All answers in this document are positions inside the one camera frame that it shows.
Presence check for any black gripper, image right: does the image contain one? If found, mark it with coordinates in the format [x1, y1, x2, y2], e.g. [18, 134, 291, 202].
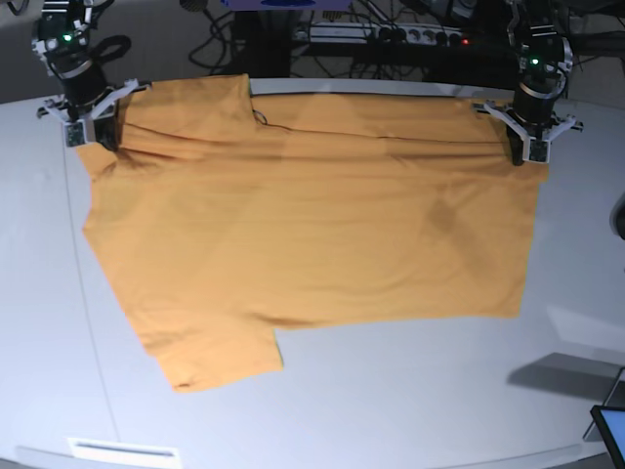
[506, 80, 562, 166]

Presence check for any tablet screen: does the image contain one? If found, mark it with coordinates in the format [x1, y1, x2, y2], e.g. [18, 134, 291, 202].
[603, 410, 625, 469]

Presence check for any orange yellow T-shirt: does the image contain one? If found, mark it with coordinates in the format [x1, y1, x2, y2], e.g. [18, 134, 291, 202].
[77, 75, 549, 392]

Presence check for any grey tablet stand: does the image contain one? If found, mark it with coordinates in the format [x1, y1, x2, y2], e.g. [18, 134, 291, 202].
[583, 367, 624, 443]

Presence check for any white power strip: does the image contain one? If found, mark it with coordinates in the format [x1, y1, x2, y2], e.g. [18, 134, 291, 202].
[292, 21, 472, 47]

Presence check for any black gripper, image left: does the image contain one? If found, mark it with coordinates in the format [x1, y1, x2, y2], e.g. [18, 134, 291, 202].
[53, 61, 120, 151]

